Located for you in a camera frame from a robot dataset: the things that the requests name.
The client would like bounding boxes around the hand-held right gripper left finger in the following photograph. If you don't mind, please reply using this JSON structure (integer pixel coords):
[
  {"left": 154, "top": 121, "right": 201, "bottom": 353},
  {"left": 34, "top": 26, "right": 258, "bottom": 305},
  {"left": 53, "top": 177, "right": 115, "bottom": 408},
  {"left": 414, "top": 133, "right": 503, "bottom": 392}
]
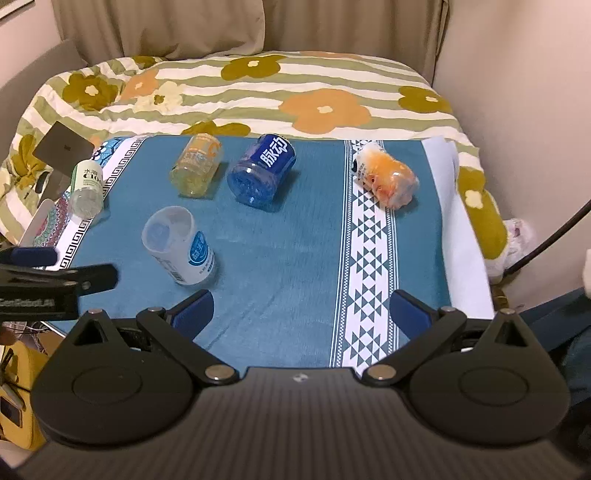
[{"left": 60, "top": 290, "right": 241, "bottom": 387}]

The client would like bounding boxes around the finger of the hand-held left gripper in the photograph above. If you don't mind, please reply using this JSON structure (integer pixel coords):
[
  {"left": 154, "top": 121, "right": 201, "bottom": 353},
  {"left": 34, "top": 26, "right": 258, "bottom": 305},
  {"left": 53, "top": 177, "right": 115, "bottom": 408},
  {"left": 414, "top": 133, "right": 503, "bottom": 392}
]
[
  {"left": 0, "top": 247, "right": 57, "bottom": 267},
  {"left": 0, "top": 263, "right": 119, "bottom": 298}
]

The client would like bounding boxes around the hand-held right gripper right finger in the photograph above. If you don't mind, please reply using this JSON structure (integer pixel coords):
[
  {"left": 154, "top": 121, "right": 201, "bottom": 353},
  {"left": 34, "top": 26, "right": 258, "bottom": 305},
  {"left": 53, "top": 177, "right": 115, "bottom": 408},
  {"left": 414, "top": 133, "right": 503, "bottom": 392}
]
[{"left": 360, "top": 290, "right": 539, "bottom": 387}]

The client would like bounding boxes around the white plastic bottle blue label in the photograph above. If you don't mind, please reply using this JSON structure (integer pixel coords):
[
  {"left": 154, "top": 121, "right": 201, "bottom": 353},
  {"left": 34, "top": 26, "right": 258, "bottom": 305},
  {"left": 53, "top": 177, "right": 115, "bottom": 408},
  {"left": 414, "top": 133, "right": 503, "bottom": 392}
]
[{"left": 141, "top": 206, "right": 217, "bottom": 286}]

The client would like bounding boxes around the white card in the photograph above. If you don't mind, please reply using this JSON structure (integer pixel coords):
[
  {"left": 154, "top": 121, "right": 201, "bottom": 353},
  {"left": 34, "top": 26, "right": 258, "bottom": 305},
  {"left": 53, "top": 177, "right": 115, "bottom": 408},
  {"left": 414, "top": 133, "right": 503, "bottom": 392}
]
[{"left": 21, "top": 198, "right": 57, "bottom": 246}]

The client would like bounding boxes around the yellow box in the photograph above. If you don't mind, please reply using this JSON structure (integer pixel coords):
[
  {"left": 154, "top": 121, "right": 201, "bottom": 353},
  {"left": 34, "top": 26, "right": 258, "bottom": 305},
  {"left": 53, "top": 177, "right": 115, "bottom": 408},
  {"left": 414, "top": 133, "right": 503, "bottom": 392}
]
[{"left": 0, "top": 340, "right": 52, "bottom": 452}]

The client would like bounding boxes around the blue patterned cloth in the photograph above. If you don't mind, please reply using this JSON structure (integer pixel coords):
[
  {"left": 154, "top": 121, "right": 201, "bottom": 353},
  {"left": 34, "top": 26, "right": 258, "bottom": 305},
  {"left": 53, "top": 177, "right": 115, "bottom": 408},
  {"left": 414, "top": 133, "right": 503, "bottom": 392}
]
[{"left": 21, "top": 135, "right": 496, "bottom": 370}]

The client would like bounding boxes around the white plastic bag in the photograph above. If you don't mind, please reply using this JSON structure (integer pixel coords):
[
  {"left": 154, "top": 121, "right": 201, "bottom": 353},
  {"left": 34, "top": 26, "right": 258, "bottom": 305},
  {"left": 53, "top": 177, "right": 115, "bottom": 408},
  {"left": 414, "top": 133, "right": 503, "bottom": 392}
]
[{"left": 485, "top": 217, "right": 539, "bottom": 283}]

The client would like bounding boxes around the orange plastic bottle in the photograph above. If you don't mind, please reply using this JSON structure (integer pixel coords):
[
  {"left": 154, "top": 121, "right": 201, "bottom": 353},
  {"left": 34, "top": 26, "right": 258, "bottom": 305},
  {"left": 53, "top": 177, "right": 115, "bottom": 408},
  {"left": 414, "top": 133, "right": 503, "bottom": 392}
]
[{"left": 353, "top": 142, "right": 419, "bottom": 210}]

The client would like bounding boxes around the yellow plastic bottle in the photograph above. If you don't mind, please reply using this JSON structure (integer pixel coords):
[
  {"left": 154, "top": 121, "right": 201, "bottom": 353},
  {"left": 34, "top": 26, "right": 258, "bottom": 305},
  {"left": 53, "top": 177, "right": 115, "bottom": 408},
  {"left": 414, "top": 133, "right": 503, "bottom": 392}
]
[{"left": 169, "top": 133, "right": 223, "bottom": 198}]

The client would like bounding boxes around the dark blue clothing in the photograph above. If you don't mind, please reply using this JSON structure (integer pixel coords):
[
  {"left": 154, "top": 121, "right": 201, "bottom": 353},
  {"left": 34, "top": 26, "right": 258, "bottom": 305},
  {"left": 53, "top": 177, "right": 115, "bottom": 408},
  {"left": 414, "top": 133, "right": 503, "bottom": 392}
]
[{"left": 519, "top": 286, "right": 591, "bottom": 418}]

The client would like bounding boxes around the floral striped blanket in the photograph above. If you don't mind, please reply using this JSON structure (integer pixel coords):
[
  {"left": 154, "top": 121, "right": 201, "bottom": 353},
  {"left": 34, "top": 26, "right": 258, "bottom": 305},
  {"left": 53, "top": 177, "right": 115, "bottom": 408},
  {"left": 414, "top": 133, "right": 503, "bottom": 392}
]
[{"left": 0, "top": 50, "right": 511, "bottom": 273}]

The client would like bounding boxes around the beige curtain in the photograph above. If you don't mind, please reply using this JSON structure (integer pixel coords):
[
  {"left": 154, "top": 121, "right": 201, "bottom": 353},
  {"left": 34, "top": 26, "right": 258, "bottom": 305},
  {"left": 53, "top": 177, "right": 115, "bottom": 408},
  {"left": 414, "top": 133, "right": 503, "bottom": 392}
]
[{"left": 50, "top": 0, "right": 451, "bottom": 88}]

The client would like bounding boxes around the black cable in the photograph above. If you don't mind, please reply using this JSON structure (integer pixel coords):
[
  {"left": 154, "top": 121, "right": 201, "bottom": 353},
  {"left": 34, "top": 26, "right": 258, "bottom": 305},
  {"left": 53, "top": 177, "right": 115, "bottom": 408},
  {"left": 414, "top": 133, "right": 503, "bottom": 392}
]
[{"left": 502, "top": 198, "right": 591, "bottom": 278}]

